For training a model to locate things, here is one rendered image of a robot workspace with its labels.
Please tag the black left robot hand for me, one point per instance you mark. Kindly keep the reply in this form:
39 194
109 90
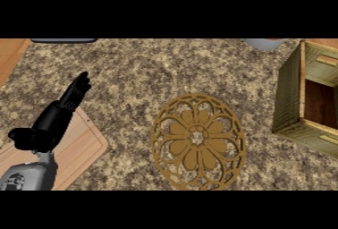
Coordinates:
52 122

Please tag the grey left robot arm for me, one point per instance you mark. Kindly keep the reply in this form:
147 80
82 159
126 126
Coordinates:
30 176

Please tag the brown floral cutout placemat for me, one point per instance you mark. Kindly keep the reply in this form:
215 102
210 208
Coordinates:
199 141

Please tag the olive woven basket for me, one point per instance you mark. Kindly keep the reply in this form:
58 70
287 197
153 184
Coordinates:
303 98

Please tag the pale wooden cutting board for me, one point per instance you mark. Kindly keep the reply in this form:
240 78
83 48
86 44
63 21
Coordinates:
82 143

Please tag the dark grey flat object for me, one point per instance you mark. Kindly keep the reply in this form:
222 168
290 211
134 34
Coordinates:
64 40

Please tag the pale grey rounded object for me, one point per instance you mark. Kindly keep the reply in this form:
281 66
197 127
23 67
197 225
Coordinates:
265 43

